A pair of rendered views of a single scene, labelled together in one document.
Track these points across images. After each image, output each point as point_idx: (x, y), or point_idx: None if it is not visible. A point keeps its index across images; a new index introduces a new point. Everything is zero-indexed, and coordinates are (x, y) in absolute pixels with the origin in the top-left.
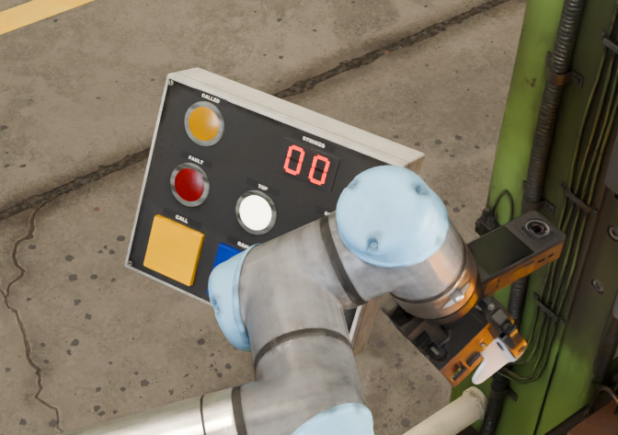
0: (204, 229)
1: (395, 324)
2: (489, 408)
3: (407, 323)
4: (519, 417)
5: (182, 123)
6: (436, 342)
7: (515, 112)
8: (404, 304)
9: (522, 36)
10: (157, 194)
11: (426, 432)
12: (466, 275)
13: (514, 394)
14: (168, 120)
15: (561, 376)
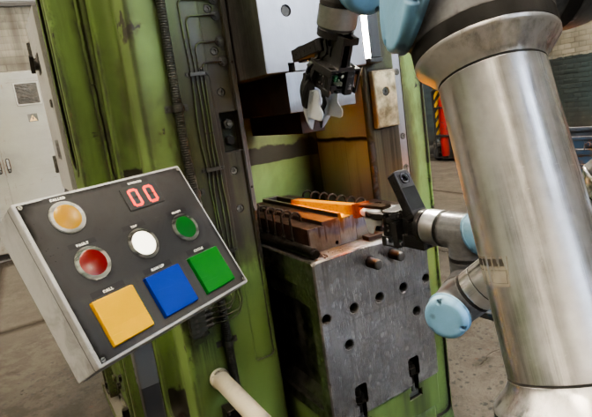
0: (127, 281)
1: (351, 40)
2: (233, 360)
3: (352, 37)
4: (243, 348)
5: (52, 228)
6: (350, 61)
7: (161, 158)
8: (355, 15)
9: (146, 111)
10: (77, 290)
11: (237, 388)
12: None
13: (234, 335)
14: (40, 234)
15: (248, 286)
